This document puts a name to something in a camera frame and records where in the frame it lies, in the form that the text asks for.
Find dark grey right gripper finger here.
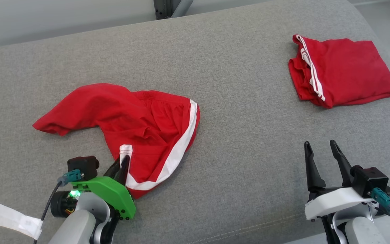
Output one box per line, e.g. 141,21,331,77
304,141,326,192
329,140,354,187

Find grey fabric sofa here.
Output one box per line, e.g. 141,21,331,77
0,0,390,244

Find grey metal frame post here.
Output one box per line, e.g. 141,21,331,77
153,0,194,20

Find red and white jersey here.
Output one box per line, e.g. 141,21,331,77
288,34,390,109

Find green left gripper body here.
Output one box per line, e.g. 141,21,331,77
70,176,136,220

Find white tape label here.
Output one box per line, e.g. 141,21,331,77
0,203,43,240

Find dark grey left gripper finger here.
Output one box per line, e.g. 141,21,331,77
118,155,130,186
104,159,121,179

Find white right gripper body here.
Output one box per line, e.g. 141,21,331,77
304,186,380,221

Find red shorts with white stripe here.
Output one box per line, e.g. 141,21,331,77
32,83,201,199

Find left cable with teal connector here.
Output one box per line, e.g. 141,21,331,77
34,169,82,244

